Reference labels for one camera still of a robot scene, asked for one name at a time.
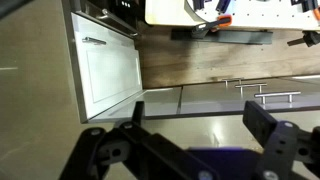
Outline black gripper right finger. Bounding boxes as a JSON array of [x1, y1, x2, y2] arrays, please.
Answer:
[[242, 100, 320, 180]]

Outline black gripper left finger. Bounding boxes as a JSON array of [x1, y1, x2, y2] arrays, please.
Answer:
[[59, 100, 221, 180]]

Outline plain base cabinet door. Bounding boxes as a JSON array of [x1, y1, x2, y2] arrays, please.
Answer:
[[88, 87, 183, 124]]

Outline cabinet drawer front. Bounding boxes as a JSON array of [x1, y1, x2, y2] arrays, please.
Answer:
[[182, 77, 320, 89], [179, 91, 320, 115], [181, 83, 320, 98]]

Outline shaker panel cabinet door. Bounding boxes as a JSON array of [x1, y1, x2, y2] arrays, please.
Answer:
[[70, 12, 145, 124]]

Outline dark table base beam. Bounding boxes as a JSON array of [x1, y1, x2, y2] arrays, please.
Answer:
[[171, 28, 274, 46]]

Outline white perforated mounting table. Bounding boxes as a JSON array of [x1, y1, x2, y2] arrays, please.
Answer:
[[144, 0, 320, 31]]

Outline orange and black clamp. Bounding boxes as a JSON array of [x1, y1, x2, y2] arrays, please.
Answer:
[[191, 14, 233, 35]]

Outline dark built-in appliance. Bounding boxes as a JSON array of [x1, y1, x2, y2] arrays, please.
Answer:
[[69, 0, 148, 38]]

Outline silver bar drawer handle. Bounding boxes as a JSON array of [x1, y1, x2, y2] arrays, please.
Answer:
[[221, 76, 245, 89], [254, 91, 302, 105], [234, 82, 268, 98]]

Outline silver bar door handle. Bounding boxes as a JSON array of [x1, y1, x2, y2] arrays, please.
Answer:
[[81, 36, 108, 46]]

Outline silver appliance bar handle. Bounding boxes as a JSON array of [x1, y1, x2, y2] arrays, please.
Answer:
[[96, 8, 140, 37]]

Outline black aluminium rail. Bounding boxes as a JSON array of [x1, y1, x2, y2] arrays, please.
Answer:
[[192, 0, 205, 11], [215, 0, 232, 14]]

